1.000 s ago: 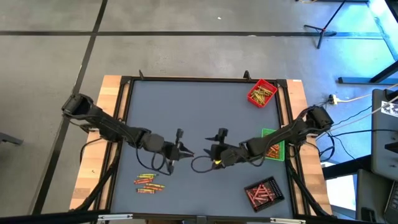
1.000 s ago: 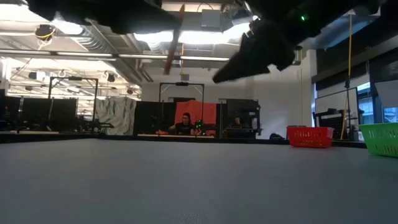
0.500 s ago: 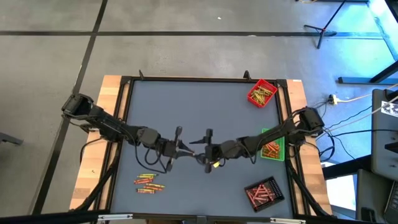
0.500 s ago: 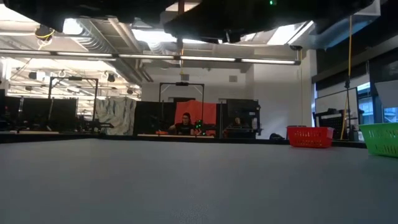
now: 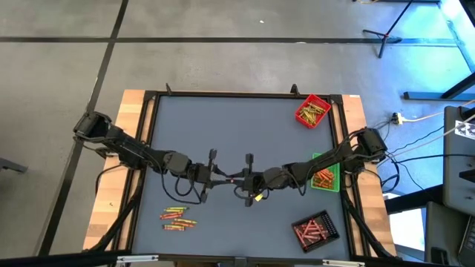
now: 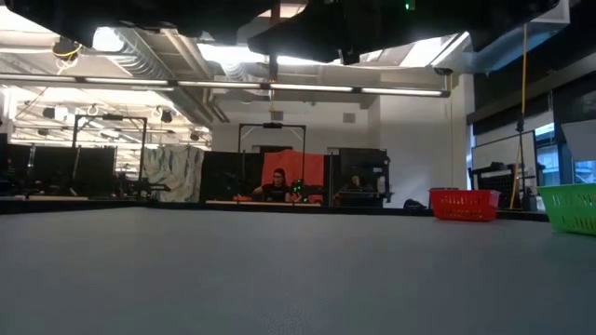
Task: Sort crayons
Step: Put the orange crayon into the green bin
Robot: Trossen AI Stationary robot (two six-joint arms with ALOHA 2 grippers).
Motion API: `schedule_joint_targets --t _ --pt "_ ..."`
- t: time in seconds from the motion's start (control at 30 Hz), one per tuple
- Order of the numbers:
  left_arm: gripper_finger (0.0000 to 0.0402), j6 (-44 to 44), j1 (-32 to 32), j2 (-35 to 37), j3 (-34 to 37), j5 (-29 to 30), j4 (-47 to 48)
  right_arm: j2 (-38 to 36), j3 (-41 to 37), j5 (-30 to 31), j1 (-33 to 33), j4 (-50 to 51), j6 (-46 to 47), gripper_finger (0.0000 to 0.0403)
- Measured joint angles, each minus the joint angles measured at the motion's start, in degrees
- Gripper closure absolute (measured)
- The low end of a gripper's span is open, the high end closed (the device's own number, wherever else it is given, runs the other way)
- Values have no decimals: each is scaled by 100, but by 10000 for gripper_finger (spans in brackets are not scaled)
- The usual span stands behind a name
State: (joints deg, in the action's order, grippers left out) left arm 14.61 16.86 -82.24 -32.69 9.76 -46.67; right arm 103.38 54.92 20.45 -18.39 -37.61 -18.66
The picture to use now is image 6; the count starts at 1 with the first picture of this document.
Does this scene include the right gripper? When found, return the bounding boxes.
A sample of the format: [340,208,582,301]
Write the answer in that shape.
[246,0,471,64]

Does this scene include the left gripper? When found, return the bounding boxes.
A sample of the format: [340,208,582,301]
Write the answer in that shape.
[120,0,277,38]

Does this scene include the red plastic basket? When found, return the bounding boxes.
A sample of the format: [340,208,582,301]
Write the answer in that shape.
[428,188,502,222]

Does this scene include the long ceiling tube light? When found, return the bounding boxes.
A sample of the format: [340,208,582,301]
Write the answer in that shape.
[0,73,86,84]
[360,87,442,98]
[86,76,169,87]
[268,83,354,93]
[176,80,262,90]

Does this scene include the orange partition cloth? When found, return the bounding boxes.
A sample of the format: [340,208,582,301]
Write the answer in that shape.
[262,149,326,204]

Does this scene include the person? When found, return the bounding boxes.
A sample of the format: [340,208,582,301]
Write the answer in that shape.
[341,174,374,194]
[251,167,292,204]

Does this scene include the black partition panel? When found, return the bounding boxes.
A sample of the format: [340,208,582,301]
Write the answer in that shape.
[199,151,264,204]
[0,142,117,197]

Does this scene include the grey patterned cloth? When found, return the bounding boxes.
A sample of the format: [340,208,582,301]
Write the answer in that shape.
[141,144,206,203]

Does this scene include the distant robot rig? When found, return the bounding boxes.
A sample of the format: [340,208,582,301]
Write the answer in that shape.
[114,170,172,200]

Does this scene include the black equipment desk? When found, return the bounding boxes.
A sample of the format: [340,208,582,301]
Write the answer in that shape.
[468,161,547,209]

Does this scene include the black light stand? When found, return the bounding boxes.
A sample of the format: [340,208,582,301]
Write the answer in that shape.
[514,118,530,211]

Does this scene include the grey table mat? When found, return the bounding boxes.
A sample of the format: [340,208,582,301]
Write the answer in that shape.
[0,208,596,335]

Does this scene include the glass window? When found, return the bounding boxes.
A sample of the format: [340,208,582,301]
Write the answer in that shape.
[534,121,596,183]

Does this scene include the green plastic basket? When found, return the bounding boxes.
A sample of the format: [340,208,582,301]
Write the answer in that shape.
[537,182,596,236]

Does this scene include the black gantry frame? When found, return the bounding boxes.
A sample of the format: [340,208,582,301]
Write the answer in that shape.
[71,114,149,187]
[237,122,307,204]

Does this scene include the ceiling cable reel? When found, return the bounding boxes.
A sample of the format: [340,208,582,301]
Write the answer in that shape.
[49,36,86,62]

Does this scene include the black table frame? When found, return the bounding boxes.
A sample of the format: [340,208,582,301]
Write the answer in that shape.
[0,194,550,222]

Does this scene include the yellow hanging cable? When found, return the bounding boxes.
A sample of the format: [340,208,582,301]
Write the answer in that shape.
[508,22,529,210]

